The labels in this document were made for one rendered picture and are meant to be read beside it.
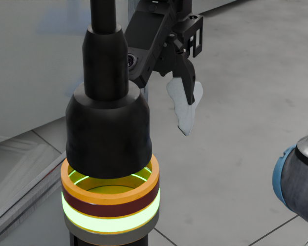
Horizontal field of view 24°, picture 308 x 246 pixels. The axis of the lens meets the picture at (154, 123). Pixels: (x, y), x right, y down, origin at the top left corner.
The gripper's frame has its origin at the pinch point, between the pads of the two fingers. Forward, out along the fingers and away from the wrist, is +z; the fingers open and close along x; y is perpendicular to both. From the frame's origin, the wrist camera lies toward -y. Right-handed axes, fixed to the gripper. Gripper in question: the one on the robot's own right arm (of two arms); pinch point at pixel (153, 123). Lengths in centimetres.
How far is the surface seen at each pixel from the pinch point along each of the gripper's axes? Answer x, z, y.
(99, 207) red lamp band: -26, -33, -53
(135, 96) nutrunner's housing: -26, -38, -50
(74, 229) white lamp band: -24, -32, -53
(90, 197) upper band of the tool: -25, -34, -53
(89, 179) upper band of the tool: -23, -32, -49
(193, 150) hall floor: 80, 148, 191
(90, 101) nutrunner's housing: -25, -38, -52
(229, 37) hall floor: 115, 148, 316
